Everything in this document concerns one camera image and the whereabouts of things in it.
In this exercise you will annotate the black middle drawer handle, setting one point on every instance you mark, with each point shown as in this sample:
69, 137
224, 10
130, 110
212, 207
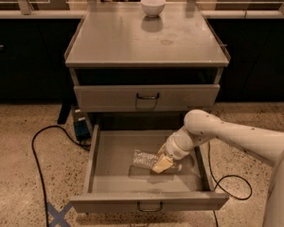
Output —
147, 207

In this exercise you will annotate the dark counter with cabinets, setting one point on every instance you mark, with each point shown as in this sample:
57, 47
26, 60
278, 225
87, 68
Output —
32, 59

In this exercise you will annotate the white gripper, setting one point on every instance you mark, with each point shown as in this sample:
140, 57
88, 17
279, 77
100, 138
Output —
174, 149

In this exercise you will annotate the white ceramic bowl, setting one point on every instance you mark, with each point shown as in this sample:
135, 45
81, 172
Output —
153, 8

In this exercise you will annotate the blue power box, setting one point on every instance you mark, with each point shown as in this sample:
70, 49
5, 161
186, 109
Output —
80, 125

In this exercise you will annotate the grey metal drawer cabinet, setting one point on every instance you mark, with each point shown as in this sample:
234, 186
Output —
117, 44

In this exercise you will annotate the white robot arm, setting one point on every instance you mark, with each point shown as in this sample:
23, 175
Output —
200, 127

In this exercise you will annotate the black drawer handle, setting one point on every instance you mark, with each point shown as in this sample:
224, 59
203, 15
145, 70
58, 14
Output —
147, 207
148, 97

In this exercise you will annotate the blue tape cross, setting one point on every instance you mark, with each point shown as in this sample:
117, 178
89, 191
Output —
58, 217

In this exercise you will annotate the clear plastic water bottle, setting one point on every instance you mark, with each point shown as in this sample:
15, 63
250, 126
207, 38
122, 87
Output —
146, 160

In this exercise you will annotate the black upper drawer handle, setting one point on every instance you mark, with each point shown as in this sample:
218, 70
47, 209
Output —
148, 97

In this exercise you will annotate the closed grey upper drawer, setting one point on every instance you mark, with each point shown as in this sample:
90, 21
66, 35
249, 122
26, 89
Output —
122, 98

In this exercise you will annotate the open grey middle drawer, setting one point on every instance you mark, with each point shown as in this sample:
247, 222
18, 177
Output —
113, 184

